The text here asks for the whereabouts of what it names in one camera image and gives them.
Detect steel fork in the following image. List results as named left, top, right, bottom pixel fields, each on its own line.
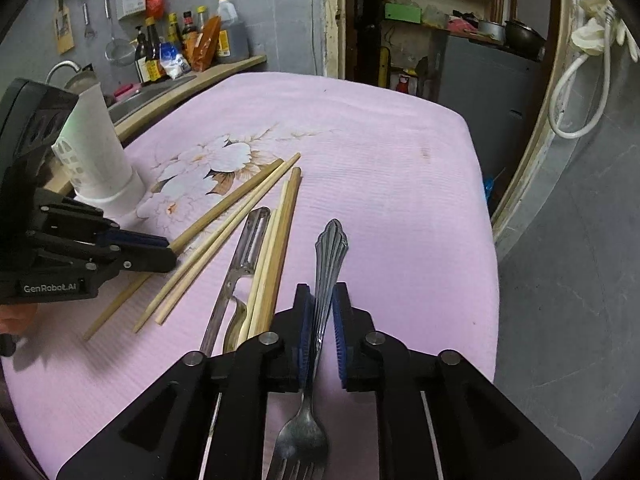
left=265, top=219, right=349, bottom=480

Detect white hose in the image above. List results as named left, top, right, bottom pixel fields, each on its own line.
left=547, top=10, right=616, bottom=140

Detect metal faucet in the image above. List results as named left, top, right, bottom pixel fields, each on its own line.
left=46, top=60, right=83, bottom=86

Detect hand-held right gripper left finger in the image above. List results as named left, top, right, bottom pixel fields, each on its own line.
left=55, top=282, right=318, bottom=480

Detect wooden counter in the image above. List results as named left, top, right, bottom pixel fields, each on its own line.
left=42, top=55, right=267, bottom=196

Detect dark cooking pot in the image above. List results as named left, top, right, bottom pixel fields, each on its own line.
left=502, top=19, right=548, bottom=61

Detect green box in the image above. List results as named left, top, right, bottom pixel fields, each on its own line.
left=384, top=2, right=423, bottom=24

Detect orange seasoning packet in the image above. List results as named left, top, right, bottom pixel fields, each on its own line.
left=186, top=15, right=222, bottom=72

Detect hanging metal strainer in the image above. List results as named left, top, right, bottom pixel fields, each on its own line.
left=103, top=0, right=137, bottom=66

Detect metal bowl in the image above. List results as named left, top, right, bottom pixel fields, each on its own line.
left=477, top=19, right=507, bottom=43

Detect wooden door frame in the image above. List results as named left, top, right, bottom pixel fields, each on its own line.
left=322, top=0, right=583, bottom=261

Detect white plastic utensil holder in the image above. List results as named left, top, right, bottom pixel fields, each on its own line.
left=51, top=81, right=146, bottom=216

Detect wooden wall board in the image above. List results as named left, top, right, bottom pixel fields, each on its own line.
left=52, top=0, right=76, bottom=56

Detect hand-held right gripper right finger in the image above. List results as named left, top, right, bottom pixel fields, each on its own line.
left=332, top=282, right=582, bottom=480

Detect grey cabinet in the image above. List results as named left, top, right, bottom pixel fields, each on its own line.
left=435, top=32, right=548, bottom=186

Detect person's left hand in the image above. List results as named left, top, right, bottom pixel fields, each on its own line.
left=0, top=304, right=38, bottom=336

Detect red white package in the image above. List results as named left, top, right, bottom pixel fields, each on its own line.
left=395, top=71, right=421, bottom=96

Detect white gloves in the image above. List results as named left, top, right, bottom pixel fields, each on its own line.
left=570, top=0, right=640, bottom=63

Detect metal peeler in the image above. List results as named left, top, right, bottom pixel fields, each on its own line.
left=199, top=207, right=272, bottom=358

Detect blue white bag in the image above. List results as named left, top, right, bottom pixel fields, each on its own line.
left=159, top=42, right=192, bottom=80

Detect pink floral tablecloth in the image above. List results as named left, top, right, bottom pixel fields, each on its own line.
left=0, top=71, right=501, bottom=480

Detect yellow cap sauce bottle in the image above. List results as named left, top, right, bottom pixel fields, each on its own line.
left=166, top=12, right=185, bottom=51

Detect dark soy sauce bottle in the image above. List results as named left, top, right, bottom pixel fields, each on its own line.
left=135, top=16, right=168, bottom=84

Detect steel sink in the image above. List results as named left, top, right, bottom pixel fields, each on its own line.
left=107, top=75, right=198, bottom=123

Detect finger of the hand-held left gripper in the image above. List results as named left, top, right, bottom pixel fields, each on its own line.
left=37, top=200, right=171, bottom=251
left=34, top=239, right=179, bottom=289

